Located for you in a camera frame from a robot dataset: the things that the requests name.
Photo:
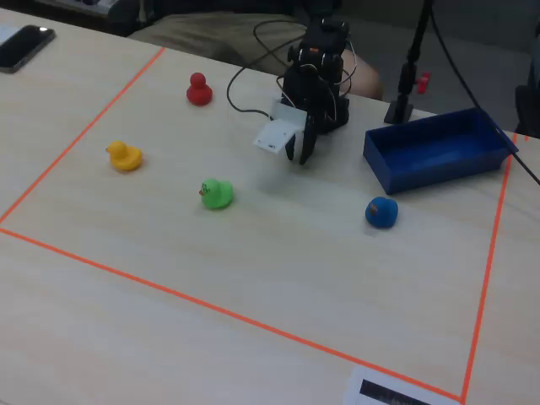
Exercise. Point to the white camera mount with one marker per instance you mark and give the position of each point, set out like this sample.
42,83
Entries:
274,135

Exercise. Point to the orange tape strip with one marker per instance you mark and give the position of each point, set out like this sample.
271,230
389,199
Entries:
232,313
84,131
489,261

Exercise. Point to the yellow rubber duck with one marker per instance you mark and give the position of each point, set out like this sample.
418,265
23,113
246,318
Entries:
124,158

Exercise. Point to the person in khaki shorts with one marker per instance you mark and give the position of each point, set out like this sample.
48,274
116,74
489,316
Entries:
219,36

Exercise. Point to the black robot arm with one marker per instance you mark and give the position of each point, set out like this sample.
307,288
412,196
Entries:
327,38

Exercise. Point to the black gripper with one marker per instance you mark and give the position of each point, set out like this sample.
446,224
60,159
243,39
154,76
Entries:
310,134

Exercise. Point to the red rubber duck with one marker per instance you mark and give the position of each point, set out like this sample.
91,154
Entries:
199,93

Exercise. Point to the red stand knob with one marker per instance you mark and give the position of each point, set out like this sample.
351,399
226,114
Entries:
424,82

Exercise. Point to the white paper label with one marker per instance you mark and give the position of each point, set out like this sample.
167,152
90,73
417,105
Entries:
379,390

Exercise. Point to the green rubber duck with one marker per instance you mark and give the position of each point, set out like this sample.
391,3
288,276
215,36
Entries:
218,196

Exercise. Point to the blue rubber duck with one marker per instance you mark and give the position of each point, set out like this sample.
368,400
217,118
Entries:
381,213

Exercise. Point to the black camera stand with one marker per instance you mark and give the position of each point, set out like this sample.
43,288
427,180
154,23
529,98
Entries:
407,80

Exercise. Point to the black smartphone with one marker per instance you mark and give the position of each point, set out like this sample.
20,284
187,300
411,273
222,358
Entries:
23,48

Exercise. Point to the blue plastic box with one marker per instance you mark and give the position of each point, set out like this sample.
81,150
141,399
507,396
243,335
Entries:
434,162

